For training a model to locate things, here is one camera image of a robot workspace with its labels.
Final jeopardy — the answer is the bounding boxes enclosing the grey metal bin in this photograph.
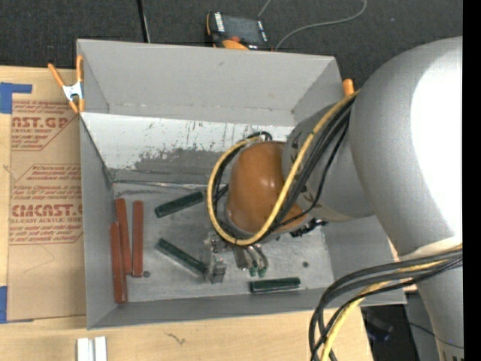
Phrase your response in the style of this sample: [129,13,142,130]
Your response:
[76,38,409,330]

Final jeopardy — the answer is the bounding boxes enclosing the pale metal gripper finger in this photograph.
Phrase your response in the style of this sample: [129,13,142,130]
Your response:
[207,256,228,285]
[204,235,223,258]

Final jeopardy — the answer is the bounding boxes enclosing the red-brown flat block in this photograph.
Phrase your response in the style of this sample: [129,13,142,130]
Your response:
[109,221,129,305]
[114,197,134,276]

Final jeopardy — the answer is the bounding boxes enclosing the dark green flat block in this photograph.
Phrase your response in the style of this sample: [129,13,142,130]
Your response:
[154,190,205,219]
[154,237,209,278]
[248,276,302,294]

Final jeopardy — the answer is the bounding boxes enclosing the brown cardboard board red print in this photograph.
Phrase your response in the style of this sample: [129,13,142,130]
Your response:
[0,65,88,323]

